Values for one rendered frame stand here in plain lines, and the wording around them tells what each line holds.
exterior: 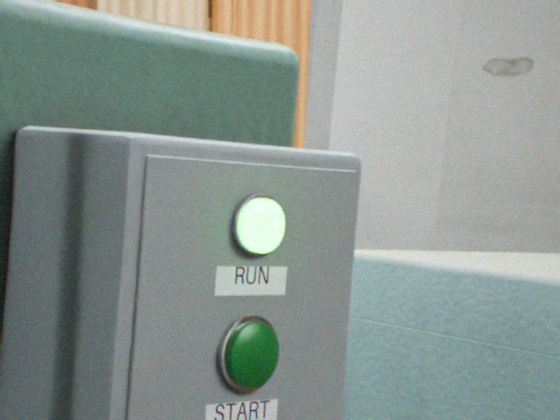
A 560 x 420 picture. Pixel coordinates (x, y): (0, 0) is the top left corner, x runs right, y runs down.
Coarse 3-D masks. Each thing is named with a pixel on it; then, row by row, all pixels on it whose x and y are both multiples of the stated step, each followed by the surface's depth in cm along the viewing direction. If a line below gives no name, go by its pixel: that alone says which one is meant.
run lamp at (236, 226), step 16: (240, 208) 40; (256, 208) 40; (272, 208) 40; (240, 224) 40; (256, 224) 40; (272, 224) 40; (240, 240) 40; (256, 240) 40; (272, 240) 40; (256, 256) 40
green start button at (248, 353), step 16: (240, 320) 40; (256, 320) 41; (224, 336) 40; (240, 336) 40; (256, 336) 40; (272, 336) 41; (224, 352) 40; (240, 352) 40; (256, 352) 40; (272, 352) 41; (224, 368) 40; (240, 368) 40; (256, 368) 40; (272, 368) 41; (240, 384) 40; (256, 384) 40
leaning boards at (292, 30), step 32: (64, 0) 203; (96, 0) 205; (128, 0) 209; (160, 0) 217; (192, 0) 221; (224, 0) 221; (256, 0) 227; (288, 0) 232; (224, 32) 222; (256, 32) 227; (288, 32) 232
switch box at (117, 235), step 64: (64, 128) 40; (64, 192) 40; (128, 192) 37; (192, 192) 39; (256, 192) 40; (320, 192) 42; (64, 256) 39; (128, 256) 38; (192, 256) 39; (320, 256) 43; (64, 320) 39; (128, 320) 38; (192, 320) 39; (320, 320) 43; (0, 384) 42; (64, 384) 39; (128, 384) 38; (192, 384) 39; (320, 384) 43
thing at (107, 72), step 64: (0, 0) 41; (0, 64) 41; (64, 64) 43; (128, 64) 44; (192, 64) 46; (256, 64) 48; (0, 128) 41; (128, 128) 45; (192, 128) 47; (256, 128) 49; (0, 192) 42; (0, 256) 42; (0, 320) 42
